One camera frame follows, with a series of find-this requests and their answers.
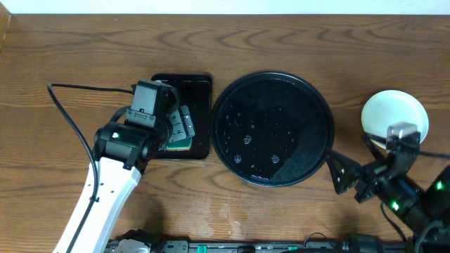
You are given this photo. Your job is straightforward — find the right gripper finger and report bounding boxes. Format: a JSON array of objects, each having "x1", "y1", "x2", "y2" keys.
[
  {"x1": 361, "y1": 133, "x2": 386, "y2": 160},
  {"x1": 325, "y1": 149, "x2": 361, "y2": 195}
]

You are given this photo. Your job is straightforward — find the light blue plate top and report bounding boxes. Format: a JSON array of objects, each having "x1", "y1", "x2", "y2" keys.
[{"x1": 361, "y1": 90, "x2": 429, "y2": 143}]

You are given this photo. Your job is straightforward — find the green yellow sponge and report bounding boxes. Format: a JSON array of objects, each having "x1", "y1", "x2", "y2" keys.
[{"x1": 167, "y1": 137, "x2": 192, "y2": 152}]

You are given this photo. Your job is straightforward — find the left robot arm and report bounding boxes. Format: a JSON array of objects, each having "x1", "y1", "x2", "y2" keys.
[{"x1": 54, "y1": 107, "x2": 155, "y2": 253}]

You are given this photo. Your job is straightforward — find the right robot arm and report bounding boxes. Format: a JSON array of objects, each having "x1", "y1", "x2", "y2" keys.
[{"x1": 324, "y1": 131, "x2": 449, "y2": 252}]

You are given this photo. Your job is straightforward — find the black rectangular tray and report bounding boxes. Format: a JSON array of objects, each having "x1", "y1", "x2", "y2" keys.
[{"x1": 151, "y1": 74, "x2": 212, "y2": 160}]

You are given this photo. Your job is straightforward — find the black round tray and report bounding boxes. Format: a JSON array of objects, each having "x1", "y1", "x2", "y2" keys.
[{"x1": 210, "y1": 72, "x2": 335, "y2": 187}]

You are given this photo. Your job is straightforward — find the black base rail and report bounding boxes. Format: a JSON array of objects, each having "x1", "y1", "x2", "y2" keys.
[{"x1": 104, "y1": 230, "x2": 407, "y2": 253}]

